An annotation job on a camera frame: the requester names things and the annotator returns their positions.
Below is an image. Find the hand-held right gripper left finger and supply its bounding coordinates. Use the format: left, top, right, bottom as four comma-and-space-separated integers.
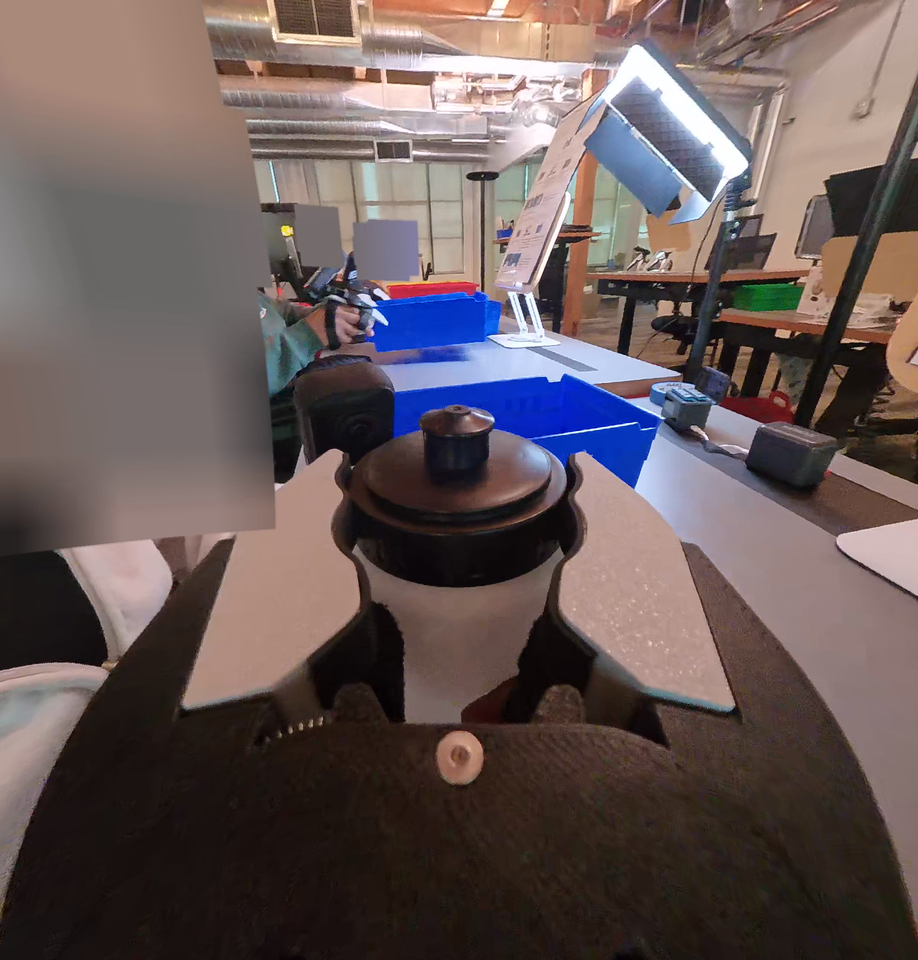
181, 450, 371, 712

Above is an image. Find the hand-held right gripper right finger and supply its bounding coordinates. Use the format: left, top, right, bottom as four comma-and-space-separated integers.
547, 452, 736, 725

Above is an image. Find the black bottle lid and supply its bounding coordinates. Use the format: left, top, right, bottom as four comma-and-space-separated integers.
344, 405, 580, 588

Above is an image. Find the white plastic bottle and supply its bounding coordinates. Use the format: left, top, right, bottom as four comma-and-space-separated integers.
357, 547, 565, 725

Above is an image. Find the blue plastic bin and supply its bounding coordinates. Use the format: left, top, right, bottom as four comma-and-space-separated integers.
369, 292, 501, 354
391, 375, 662, 489

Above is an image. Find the person's left forearm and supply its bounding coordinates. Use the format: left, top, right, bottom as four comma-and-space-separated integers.
57, 534, 238, 663

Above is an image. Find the person's right hand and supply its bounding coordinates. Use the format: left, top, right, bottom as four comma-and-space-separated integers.
462, 678, 520, 723

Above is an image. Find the red plastic bin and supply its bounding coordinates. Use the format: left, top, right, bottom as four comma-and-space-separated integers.
387, 281, 481, 300

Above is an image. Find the small grey charger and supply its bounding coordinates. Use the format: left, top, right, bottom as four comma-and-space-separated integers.
661, 386, 715, 432

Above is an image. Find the grey power adapter box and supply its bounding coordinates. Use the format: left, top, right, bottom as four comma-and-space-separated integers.
745, 421, 838, 489

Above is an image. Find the red crate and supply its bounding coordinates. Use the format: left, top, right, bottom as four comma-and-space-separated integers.
717, 390, 796, 425

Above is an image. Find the wooden instruction board stand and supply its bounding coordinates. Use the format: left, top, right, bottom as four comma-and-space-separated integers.
836, 262, 918, 610
487, 97, 606, 350

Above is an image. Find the black office chair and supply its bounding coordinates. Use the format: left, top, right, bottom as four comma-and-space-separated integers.
650, 300, 722, 354

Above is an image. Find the long wooden table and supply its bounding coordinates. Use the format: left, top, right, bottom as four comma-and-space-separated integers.
586, 268, 812, 354

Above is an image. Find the green plastic bin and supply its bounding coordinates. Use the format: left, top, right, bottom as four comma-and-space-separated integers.
731, 283, 805, 312

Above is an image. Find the grey tablet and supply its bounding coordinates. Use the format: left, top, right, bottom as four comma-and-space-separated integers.
795, 195, 835, 262

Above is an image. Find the cardboard sheet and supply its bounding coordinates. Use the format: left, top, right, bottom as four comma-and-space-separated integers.
819, 231, 918, 305

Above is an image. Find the studio light panel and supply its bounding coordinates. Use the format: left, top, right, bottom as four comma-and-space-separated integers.
582, 41, 754, 226

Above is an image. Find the black monitor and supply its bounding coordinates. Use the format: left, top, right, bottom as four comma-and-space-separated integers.
825, 156, 918, 237

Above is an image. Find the white cable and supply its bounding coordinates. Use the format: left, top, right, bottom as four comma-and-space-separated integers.
691, 427, 751, 460

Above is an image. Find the wooden post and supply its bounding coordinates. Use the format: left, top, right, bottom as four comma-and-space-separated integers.
562, 71, 610, 337

